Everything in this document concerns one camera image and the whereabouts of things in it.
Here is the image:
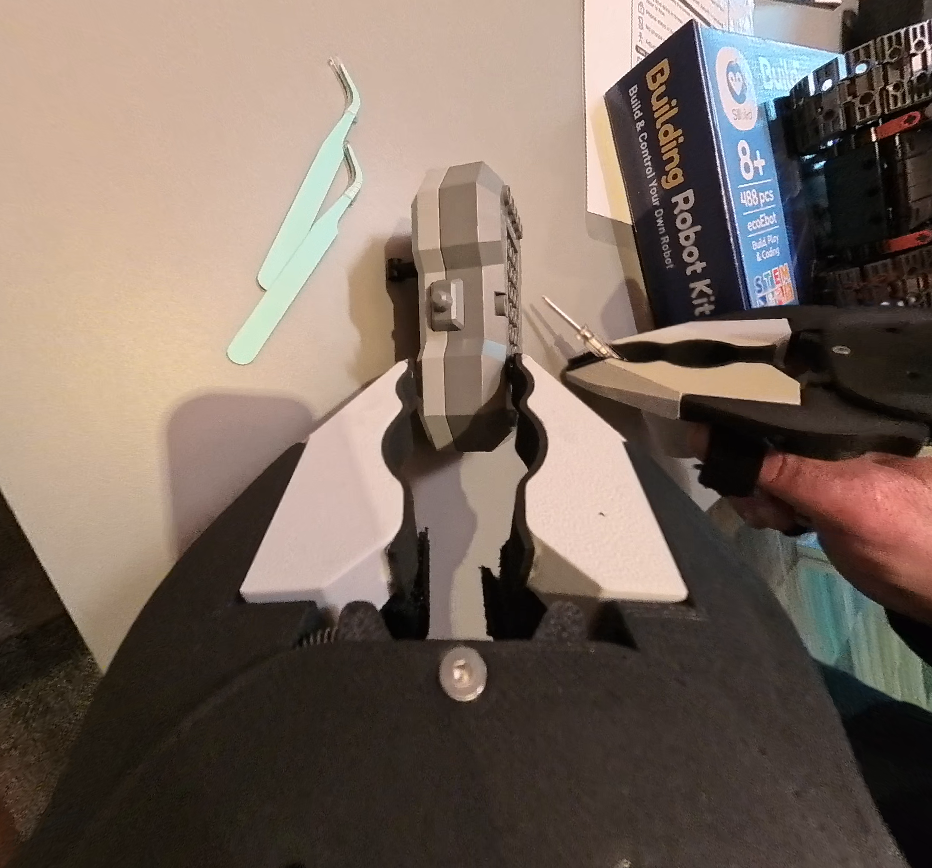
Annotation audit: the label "person's right hand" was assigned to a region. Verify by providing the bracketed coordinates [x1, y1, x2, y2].
[721, 443, 932, 622]

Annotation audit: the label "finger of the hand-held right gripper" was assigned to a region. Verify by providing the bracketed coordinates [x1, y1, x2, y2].
[609, 318, 795, 368]
[566, 356, 802, 421]

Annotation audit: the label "blue robot kit box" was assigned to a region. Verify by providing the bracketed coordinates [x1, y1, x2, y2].
[605, 20, 846, 338]

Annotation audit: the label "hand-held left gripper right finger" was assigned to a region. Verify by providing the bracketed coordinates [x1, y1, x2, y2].
[517, 366, 688, 607]

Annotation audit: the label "tracked building-block toy robot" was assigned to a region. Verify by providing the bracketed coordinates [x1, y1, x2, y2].
[769, 17, 932, 310]

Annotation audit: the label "teal tweezers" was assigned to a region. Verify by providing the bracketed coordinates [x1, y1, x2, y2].
[226, 58, 365, 367]

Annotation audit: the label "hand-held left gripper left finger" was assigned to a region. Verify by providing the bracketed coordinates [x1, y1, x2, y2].
[241, 366, 409, 610]

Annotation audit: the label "grey toy battery box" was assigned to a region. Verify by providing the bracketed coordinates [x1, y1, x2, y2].
[408, 163, 528, 454]

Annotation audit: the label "small clear-handled screwdriver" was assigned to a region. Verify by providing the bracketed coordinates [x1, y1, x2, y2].
[544, 296, 621, 364]

